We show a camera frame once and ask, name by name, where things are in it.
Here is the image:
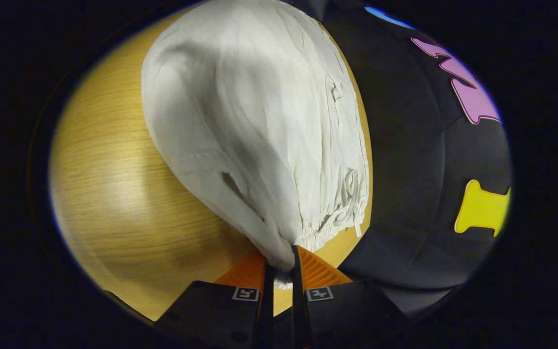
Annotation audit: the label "black backdrop cloth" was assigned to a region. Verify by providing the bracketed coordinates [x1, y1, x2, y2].
[303, 0, 512, 316]

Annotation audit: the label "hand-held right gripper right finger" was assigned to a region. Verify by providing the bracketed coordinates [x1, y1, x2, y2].
[291, 245, 408, 349]

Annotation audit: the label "white jeans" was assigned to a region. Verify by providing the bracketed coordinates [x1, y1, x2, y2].
[141, 0, 372, 290]

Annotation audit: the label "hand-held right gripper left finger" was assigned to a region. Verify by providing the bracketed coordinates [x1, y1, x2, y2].
[155, 252, 276, 349]

